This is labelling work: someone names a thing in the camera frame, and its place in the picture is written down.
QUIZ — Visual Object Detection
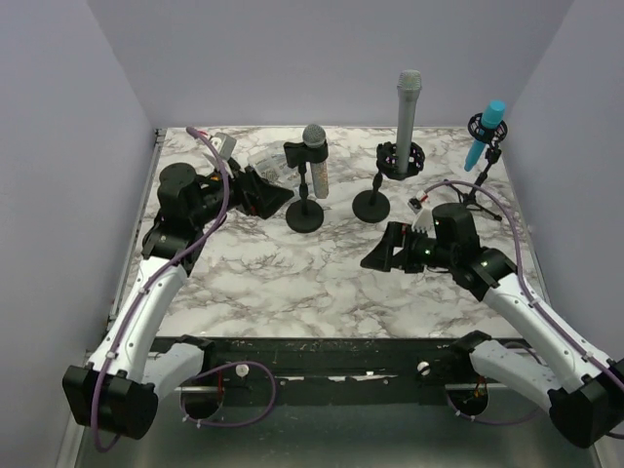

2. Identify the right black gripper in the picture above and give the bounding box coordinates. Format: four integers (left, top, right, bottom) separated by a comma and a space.
362, 218, 457, 272

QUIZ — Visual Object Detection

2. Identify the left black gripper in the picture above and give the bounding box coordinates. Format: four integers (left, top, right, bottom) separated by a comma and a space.
191, 158, 294, 228

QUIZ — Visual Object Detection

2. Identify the black round-base mic stand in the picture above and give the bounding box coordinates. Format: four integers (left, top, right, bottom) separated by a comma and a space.
284, 142, 324, 234

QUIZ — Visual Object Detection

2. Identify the glitter handle microphone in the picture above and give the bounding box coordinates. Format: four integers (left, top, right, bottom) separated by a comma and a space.
302, 124, 330, 199

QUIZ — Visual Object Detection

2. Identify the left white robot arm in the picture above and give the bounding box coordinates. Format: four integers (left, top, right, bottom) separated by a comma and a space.
62, 163, 293, 440

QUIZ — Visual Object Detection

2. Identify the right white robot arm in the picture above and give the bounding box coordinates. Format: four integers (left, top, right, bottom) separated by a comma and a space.
361, 203, 623, 449

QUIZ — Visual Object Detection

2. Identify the black tripod mic stand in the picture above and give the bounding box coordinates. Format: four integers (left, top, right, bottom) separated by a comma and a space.
448, 128, 508, 221

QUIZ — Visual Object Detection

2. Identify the tall grey microphone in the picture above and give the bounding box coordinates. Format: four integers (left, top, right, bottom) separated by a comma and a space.
396, 69, 422, 175

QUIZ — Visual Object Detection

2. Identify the blue microphone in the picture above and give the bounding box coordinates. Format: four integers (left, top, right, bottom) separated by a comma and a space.
464, 100, 507, 172

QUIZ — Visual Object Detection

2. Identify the clear plastic screw box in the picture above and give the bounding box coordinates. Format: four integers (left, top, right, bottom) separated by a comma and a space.
248, 147, 292, 183

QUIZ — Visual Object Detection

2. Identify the black shock-mount mic stand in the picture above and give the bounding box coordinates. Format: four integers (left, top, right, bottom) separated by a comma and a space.
352, 141, 425, 223

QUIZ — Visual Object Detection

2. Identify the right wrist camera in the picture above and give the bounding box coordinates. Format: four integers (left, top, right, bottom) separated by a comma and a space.
408, 191, 434, 234

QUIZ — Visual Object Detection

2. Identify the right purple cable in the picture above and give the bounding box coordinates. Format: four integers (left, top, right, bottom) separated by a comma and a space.
421, 179, 624, 386

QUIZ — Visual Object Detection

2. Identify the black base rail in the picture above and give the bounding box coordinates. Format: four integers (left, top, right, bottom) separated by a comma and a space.
176, 331, 489, 416

